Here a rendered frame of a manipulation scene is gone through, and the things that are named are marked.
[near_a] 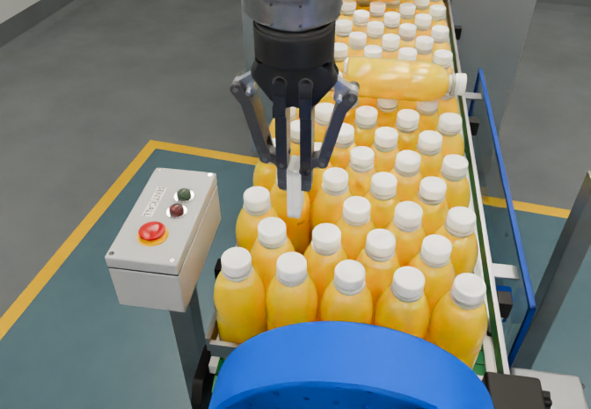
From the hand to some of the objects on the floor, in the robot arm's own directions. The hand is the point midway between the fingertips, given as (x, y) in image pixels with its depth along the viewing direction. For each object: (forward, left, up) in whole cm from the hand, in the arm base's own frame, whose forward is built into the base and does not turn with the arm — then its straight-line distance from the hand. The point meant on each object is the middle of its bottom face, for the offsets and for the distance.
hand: (295, 186), depth 63 cm
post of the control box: (-22, +8, -124) cm, 126 cm away
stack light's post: (+42, +28, -124) cm, 134 cm away
